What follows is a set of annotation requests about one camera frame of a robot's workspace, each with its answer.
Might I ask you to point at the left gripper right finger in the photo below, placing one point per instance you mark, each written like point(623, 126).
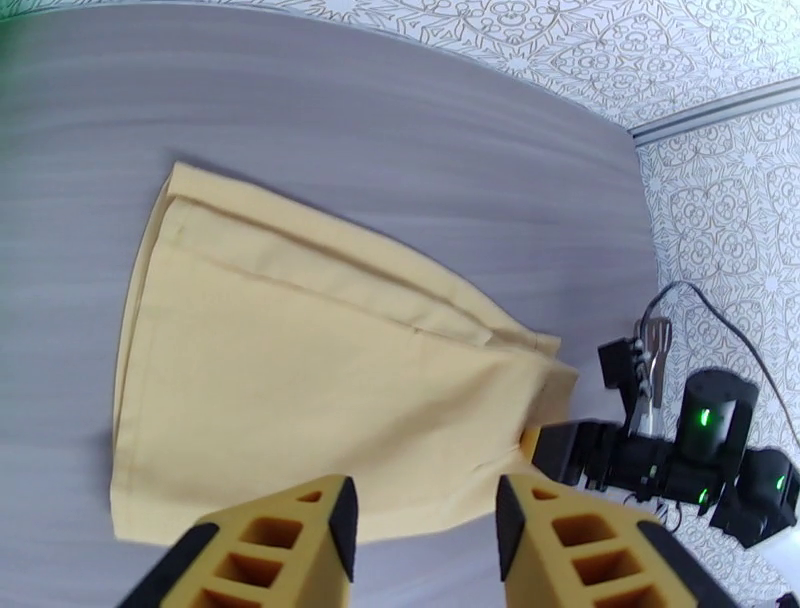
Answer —
point(587, 550)

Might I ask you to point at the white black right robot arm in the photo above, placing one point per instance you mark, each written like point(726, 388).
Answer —
point(781, 550)

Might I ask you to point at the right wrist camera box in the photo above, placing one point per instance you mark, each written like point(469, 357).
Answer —
point(615, 365)

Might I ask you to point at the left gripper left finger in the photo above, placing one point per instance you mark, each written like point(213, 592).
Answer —
point(275, 550)

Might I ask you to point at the yellow cloth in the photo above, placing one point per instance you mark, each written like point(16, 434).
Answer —
point(300, 387)

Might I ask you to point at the metal tongs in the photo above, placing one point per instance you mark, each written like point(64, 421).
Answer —
point(657, 350)

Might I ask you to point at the aluminium corner post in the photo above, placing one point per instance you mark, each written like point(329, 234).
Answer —
point(719, 109)

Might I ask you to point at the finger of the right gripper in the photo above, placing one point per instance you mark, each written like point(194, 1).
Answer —
point(529, 445)

